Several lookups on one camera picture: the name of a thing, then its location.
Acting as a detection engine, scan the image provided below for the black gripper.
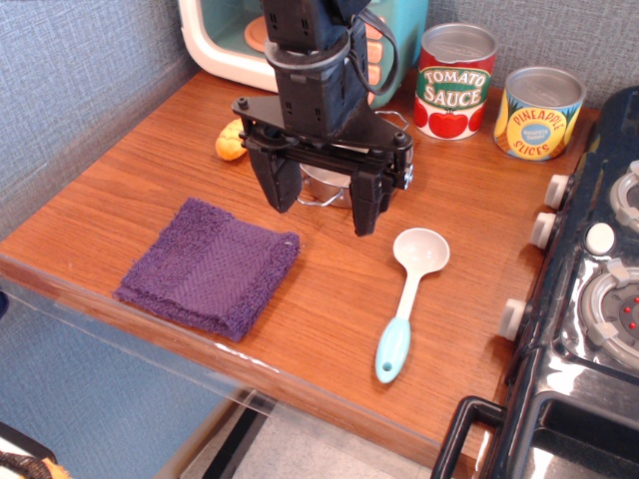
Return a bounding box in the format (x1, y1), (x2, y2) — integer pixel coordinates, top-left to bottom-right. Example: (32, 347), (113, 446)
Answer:
(233, 50), (391, 237)

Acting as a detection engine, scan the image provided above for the small metal pot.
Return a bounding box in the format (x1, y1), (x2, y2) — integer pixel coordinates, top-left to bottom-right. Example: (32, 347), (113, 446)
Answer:
(300, 111), (413, 209)

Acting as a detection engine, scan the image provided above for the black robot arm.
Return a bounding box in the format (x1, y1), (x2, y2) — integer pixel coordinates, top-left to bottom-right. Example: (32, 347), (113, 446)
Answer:
(233, 1), (413, 237)

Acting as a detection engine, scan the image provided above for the purple cloth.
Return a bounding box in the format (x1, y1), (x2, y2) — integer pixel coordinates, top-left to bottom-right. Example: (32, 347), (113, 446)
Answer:
(114, 199), (301, 341)

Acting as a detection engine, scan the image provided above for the yellow toy food piece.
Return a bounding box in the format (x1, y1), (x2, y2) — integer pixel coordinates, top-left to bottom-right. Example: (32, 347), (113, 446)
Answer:
(215, 119), (247, 161)

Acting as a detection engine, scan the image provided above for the tomato sauce can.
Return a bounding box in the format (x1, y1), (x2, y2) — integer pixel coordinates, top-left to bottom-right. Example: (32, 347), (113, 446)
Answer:
(413, 23), (497, 141)

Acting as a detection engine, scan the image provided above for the toy microwave teal white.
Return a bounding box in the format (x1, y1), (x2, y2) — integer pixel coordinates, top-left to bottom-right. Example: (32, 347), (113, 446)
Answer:
(179, 1), (429, 110)

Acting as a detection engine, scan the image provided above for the white stove knob middle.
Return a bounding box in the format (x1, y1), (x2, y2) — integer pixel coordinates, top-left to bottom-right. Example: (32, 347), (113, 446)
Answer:
(529, 213), (556, 249)

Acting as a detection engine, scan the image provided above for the white stove knob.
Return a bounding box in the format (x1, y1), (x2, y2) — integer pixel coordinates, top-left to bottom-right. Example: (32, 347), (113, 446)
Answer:
(544, 175), (572, 210)
(529, 213), (556, 249)
(498, 298), (528, 341)

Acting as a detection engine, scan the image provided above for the white stove knob upper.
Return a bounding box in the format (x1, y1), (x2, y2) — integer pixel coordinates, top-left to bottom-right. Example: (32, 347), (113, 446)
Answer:
(544, 175), (572, 210)

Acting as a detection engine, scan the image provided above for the white stove knob lower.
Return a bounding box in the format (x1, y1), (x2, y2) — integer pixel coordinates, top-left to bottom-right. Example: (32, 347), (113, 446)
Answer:
(498, 298), (528, 341)

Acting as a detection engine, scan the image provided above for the pineapple slices can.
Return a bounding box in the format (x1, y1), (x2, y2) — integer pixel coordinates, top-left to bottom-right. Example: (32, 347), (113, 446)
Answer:
(493, 66), (586, 162)

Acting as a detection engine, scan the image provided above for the black toy stove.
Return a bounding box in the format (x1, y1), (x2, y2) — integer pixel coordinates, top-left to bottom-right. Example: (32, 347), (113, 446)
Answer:
(432, 87), (638, 478)

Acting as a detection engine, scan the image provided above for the orange black object corner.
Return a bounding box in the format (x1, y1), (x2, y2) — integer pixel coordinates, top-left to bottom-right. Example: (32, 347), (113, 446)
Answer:
(1, 423), (71, 478)

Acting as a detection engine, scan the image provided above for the white spoon teal handle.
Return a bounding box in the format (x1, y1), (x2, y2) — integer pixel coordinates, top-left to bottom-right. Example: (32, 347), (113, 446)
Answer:
(374, 228), (450, 384)

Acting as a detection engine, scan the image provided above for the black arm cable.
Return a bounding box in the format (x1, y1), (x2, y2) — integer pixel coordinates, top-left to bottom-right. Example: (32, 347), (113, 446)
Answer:
(346, 9), (400, 99)

